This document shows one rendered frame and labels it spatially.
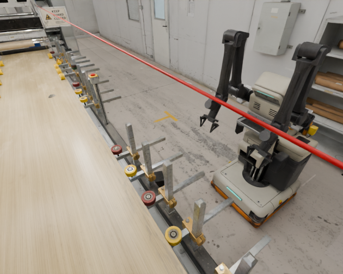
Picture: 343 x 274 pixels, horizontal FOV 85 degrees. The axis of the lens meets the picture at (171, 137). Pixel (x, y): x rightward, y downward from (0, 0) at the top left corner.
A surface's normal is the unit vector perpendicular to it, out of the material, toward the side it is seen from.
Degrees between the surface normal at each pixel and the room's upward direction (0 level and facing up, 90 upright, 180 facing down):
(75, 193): 0
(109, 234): 0
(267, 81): 42
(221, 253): 0
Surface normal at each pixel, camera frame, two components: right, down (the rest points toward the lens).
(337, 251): -0.02, -0.79
